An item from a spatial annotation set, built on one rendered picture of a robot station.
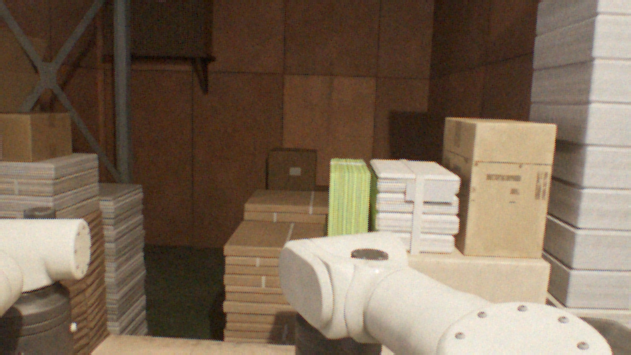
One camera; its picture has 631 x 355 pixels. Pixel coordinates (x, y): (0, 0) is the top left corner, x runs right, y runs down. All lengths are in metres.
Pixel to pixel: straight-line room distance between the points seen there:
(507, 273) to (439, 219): 0.16
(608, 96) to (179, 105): 4.28
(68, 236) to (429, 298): 0.36
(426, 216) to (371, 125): 3.75
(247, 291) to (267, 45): 2.99
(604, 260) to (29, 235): 0.93
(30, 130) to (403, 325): 1.94
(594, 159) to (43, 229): 0.87
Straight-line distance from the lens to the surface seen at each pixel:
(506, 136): 0.92
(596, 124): 0.97
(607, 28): 0.98
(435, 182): 0.89
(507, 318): 0.26
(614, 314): 1.07
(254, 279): 2.15
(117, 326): 2.72
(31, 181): 2.16
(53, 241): 0.54
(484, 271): 0.93
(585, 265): 1.00
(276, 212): 2.56
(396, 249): 0.48
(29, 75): 3.37
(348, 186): 0.87
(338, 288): 0.38
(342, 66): 4.62
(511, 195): 0.93
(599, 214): 0.99
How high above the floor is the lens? 1.52
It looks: 9 degrees down
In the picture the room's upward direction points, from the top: 2 degrees clockwise
